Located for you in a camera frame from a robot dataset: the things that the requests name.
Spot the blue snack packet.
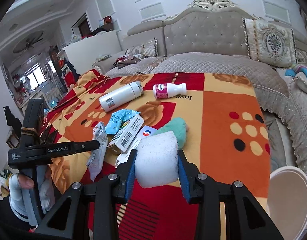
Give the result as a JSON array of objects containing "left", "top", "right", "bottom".
[{"left": 105, "top": 109, "right": 140, "bottom": 135}]

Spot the pile of clothes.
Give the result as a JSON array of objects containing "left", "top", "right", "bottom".
[{"left": 113, "top": 54, "right": 143, "bottom": 69}]

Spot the white foam block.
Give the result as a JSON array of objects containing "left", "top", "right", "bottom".
[{"left": 134, "top": 131, "right": 179, "bottom": 188}]

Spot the orange red patterned blanket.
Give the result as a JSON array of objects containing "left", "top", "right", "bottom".
[{"left": 45, "top": 70, "right": 270, "bottom": 239}]

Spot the white card with logo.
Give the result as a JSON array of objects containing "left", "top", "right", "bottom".
[{"left": 115, "top": 125, "right": 157, "bottom": 167}]

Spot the embroidered beige cushion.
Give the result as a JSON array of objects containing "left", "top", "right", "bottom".
[{"left": 243, "top": 18, "right": 297, "bottom": 68}]

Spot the gloved left hand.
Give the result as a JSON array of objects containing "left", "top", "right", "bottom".
[{"left": 8, "top": 164, "right": 56, "bottom": 222}]

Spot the teal plush toy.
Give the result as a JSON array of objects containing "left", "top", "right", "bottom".
[{"left": 153, "top": 117, "right": 189, "bottom": 149}]

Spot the small pink label bottle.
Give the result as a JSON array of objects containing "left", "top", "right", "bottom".
[{"left": 153, "top": 83, "right": 187, "bottom": 99}]

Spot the pink plastic trash bin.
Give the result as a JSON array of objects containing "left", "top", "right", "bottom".
[{"left": 266, "top": 166, "right": 307, "bottom": 239}]

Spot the orange white snack packet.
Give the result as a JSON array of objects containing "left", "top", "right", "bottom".
[{"left": 86, "top": 122, "right": 108, "bottom": 182}]

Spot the rainbow logo medicine box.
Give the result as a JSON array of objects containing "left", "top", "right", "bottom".
[{"left": 107, "top": 114, "right": 144, "bottom": 154}]

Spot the white thermos bottle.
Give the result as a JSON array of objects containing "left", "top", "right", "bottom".
[{"left": 99, "top": 81, "right": 144, "bottom": 113}]

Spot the colourful blue striped cloth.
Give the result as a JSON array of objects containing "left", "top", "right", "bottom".
[{"left": 284, "top": 63, "right": 307, "bottom": 98}]

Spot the beige tufted sofa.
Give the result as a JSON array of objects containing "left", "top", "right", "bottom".
[{"left": 91, "top": 0, "right": 307, "bottom": 170}]

